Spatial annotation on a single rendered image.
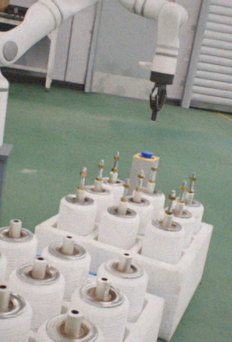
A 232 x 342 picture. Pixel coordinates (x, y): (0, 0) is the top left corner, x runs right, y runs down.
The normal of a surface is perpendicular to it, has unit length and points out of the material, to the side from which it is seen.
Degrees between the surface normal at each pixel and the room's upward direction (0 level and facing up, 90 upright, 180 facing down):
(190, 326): 0
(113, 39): 90
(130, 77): 90
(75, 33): 90
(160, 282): 90
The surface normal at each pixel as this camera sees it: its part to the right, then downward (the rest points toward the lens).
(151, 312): 0.16, -0.96
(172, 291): -0.36, 0.18
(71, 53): 0.10, 0.27
